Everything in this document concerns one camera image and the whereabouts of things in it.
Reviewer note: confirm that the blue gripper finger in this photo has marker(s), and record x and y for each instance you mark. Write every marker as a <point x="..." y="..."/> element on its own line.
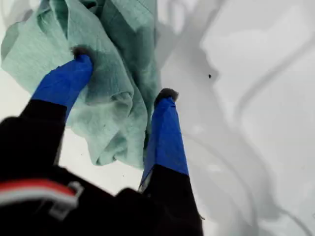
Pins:
<point x="167" y="137"/>
<point x="61" y="81"/>

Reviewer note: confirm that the pale green t-shirt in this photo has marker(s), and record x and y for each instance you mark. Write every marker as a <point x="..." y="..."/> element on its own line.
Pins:
<point x="115" y="81"/>

